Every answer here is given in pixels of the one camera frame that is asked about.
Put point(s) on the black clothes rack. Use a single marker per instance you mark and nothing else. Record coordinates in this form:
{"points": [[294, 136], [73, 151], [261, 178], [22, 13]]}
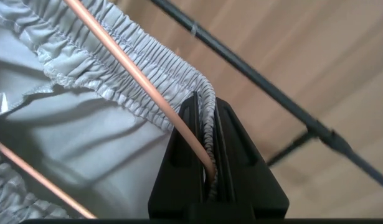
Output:
{"points": [[256, 79]]}

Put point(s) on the pale grey garment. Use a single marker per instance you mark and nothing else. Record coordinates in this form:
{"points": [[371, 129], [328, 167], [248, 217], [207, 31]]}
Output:
{"points": [[85, 130]]}

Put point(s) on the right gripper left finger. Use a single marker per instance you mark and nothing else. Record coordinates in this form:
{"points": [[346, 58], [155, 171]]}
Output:
{"points": [[178, 186]]}

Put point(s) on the pink clothes hanger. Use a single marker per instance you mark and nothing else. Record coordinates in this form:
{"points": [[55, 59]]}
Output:
{"points": [[132, 67]]}

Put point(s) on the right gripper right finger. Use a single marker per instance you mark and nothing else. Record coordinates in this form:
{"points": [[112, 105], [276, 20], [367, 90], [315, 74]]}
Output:
{"points": [[250, 186]]}

